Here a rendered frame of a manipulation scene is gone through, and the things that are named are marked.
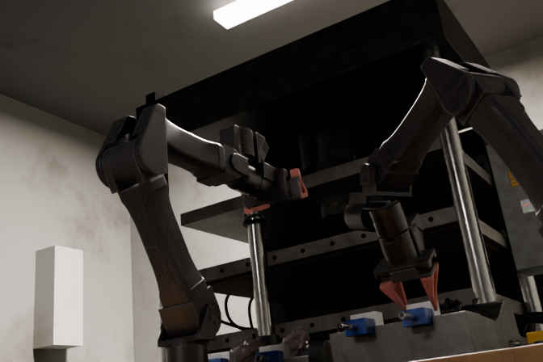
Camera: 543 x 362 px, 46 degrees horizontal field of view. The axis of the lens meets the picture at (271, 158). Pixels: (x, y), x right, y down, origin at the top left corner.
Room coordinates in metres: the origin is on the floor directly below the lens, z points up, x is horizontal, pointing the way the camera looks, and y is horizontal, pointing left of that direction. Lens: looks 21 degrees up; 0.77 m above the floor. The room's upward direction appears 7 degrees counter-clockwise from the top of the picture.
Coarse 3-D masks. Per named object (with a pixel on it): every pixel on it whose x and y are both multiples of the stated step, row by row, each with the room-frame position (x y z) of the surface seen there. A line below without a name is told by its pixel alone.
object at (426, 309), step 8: (416, 304) 1.16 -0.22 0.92; (424, 304) 1.15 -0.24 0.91; (400, 312) 1.08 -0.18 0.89; (408, 312) 1.13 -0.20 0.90; (416, 312) 1.12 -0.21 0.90; (424, 312) 1.11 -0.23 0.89; (432, 312) 1.15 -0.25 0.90; (408, 320) 1.13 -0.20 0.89; (416, 320) 1.12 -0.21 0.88; (424, 320) 1.11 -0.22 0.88
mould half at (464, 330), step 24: (456, 312) 1.12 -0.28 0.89; (480, 312) 1.36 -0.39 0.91; (504, 312) 1.36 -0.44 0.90; (336, 336) 1.23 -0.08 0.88; (384, 336) 1.18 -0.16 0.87; (408, 336) 1.16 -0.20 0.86; (432, 336) 1.14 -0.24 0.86; (456, 336) 1.12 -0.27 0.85; (480, 336) 1.16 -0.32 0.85; (504, 336) 1.32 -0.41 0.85; (336, 360) 1.23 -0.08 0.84; (360, 360) 1.21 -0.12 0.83; (384, 360) 1.19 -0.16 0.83; (408, 360) 1.17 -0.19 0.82
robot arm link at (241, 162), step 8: (224, 128) 1.16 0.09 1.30; (232, 128) 1.15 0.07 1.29; (240, 128) 1.17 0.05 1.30; (248, 128) 1.18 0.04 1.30; (224, 136) 1.16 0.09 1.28; (232, 136) 1.15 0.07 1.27; (240, 136) 1.17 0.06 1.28; (248, 136) 1.18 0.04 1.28; (232, 144) 1.15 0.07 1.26; (240, 144) 1.17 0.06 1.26; (248, 144) 1.18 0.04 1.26; (240, 152) 1.15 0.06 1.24; (248, 152) 1.17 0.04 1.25; (232, 160) 1.10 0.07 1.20; (240, 160) 1.12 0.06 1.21; (240, 168) 1.12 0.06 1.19; (248, 168) 1.14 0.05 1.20
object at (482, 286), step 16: (432, 48) 1.82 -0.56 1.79; (448, 128) 1.82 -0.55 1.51; (448, 144) 1.82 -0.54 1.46; (448, 160) 1.83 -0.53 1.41; (464, 160) 1.83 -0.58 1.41; (448, 176) 1.84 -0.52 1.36; (464, 176) 1.82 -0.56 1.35; (464, 192) 1.82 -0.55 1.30; (496, 192) 2.43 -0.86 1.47; (464, 208) 1.82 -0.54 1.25; (464, 224) 1.83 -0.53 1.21; (464, 240) 1.84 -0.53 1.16; (480, 240) 1.82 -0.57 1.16; (480, 256) 1.82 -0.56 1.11; (512, 256) 2.43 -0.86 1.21; (480, 272) 1.82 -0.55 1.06; (480, 288) 1.82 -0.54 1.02; (528, 288) 2.41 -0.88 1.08; (160, 304) 2.40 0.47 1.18; (528, 304) 2.42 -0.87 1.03; (160, 320) 2.41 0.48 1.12
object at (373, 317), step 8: (368, 312) 1.20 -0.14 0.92; (376, 312) 1.20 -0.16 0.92; (352, 320) 1.18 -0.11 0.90; (360, 320) 1.17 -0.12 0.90; (368, 320) 1.18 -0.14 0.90; (376, 320) 1.20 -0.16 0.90; (344, 328) 1.13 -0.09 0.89; (352, 328) 1.16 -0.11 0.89; (360, 328) 1.17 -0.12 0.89; (368, 328) 1.17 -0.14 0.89; (352, 336) 1.19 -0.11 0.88; (360, 336) 1.21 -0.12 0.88
